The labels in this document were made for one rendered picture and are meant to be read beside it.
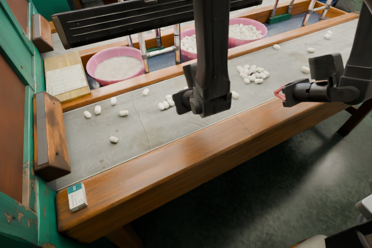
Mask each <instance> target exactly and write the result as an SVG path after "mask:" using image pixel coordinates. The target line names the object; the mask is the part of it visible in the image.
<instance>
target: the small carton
mask: <svg viewBox="0 0 372 248"><path fill-rule="evenodd" d="M68 198H69V207H70V210H71V211H72V212H75V211H77V210H79V209H81V208H83V207H85V206H87V200H86V194H85V188H84V185H83V183H82V182H80V183H77V184H75V185H72V186H70V187H68Z"/></svg>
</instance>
